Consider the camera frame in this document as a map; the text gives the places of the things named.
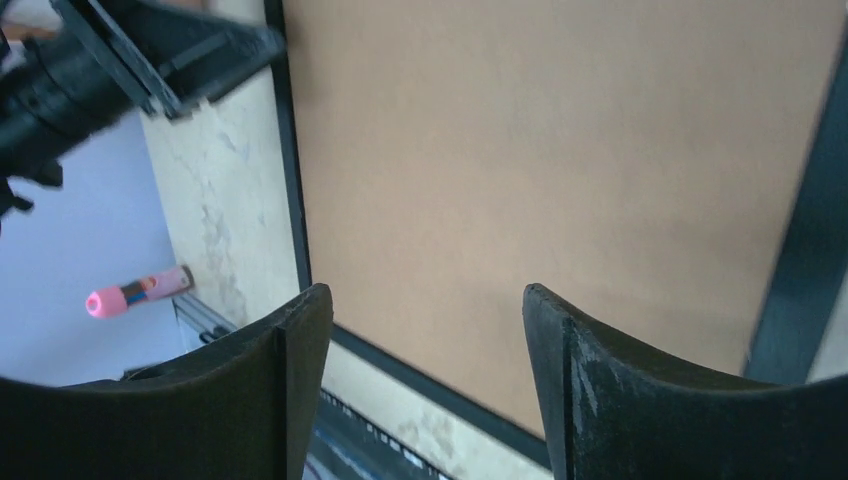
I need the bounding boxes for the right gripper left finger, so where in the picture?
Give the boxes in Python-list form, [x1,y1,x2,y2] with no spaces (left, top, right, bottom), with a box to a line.
[1,284,333,479]

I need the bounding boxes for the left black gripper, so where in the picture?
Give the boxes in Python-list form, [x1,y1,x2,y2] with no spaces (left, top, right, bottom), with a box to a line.
[1,1,285,179]

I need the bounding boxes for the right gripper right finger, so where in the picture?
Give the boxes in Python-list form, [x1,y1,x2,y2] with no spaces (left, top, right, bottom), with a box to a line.
[522,284,847,479]

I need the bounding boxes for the black picture frame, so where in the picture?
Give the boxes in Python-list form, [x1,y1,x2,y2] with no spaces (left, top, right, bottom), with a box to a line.
[263,0,848,472]

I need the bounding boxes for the pink bottle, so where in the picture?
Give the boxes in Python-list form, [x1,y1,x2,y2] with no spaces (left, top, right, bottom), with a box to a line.
[84,265,194,318]

